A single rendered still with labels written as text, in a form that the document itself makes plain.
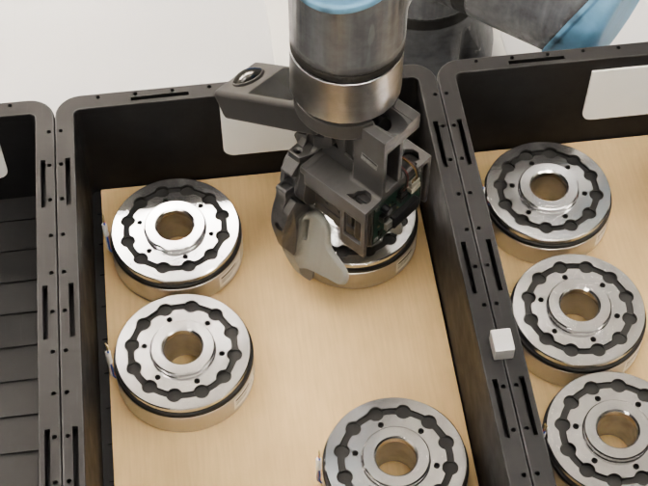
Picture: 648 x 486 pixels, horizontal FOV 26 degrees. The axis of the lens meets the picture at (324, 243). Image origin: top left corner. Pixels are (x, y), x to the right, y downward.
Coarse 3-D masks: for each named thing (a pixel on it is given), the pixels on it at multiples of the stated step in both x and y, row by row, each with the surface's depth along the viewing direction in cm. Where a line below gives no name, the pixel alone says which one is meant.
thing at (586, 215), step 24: (528, 144) 116; (552, 144) 116; (504, 168) 115; (576, 168) 114; (600, 168) 114; (504, 192) 113; (600, 192) 113; (504, 216) 111; (528, 216) 111; (552, 216) 111; (576, 216) 111; (600, 216) 111; (528, 240) 110; (552, 240) 110; (576, 240) 110
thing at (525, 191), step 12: (528, 168) 113; (540, 168) 113; (552, 168) 113; (564, 168) 113; (528, 180) 113; (564, 180) 113; (576, 180) 113; (528, 192) 112; (576, 192) 112; (528, 204) 112; (540, 204) 111; (552, 204) 111; (564, 204) 111
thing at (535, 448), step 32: (448, 64) 112; (480, 64) 112; (512, 64) 112; (544, 64) 112; (576, 64) 112; (448, 96) 110; (448, 128) 108; (480, 192) 104; (480, 224) 102; (480, 256) 101; (512, 320) 97; (512, 384) 94; (544, 448) 92; (544, 480) 90
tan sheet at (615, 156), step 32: (480, 160) 119; (608, 160) 119; (640, 160) 119; (640, 192) 117; (608, 224) 115; (640, 224) 115; (512, 256) 113; (608, 256) 113; (640, 256) 113; (512, 288) 111; (640, 288) 111; (576, 320) 109; (640, 352) 108; (544, 384) 106
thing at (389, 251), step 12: (408, 216) 111; (408, 228) 111; (336, 240) 110; (384, 240) 110; (396, 240) 110; (408, 240) 110; (336, 252) 110; (348, 252) 110; (372, 252) 110; (384, 252) 109; (396, 252) 109; (348, 264) 109; (360, 264) 109; (372, 264) 109
